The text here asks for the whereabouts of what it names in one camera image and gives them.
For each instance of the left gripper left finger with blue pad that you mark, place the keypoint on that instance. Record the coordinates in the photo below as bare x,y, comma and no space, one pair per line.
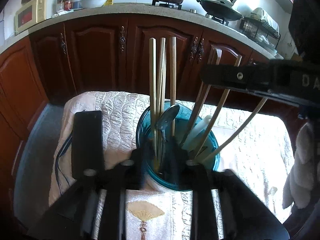
133,170

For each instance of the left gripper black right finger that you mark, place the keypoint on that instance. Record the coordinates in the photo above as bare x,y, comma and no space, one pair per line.
187,174

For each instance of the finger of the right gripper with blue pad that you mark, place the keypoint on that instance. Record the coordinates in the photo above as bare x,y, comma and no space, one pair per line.
255,77

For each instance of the white ceramic soup spoon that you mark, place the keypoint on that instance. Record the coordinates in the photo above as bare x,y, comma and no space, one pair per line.
194,136

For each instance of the metal spoon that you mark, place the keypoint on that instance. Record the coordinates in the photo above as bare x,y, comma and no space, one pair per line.
165,120

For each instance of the gold metal fork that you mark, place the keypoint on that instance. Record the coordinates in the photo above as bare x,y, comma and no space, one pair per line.
163,86

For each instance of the right hand white glove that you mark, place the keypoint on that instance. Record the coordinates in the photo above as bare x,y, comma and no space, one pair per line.
300,181

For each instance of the black dish rack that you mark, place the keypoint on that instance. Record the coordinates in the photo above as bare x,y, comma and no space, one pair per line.
259,31

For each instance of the teal white utensil holder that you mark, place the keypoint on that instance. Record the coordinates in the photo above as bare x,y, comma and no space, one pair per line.
162,181

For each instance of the black smartphone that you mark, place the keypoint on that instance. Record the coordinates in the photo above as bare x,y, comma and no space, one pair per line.
87,144

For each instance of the white quilted table cloth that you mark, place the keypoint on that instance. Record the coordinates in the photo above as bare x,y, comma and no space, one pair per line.
261,155

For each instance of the black wok with lid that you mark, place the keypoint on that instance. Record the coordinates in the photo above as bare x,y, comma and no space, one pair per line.
219,10

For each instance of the dark wooden base cabinets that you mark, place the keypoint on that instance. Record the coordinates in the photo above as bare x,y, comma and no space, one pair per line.
99,53

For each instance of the gas stove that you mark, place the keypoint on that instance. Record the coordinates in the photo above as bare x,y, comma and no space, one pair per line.
190,8

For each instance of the white bowl on counter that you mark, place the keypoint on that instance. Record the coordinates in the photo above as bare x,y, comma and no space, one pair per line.
89,4

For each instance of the cream microwave oven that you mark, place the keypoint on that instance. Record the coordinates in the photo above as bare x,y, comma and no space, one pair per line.
34,12

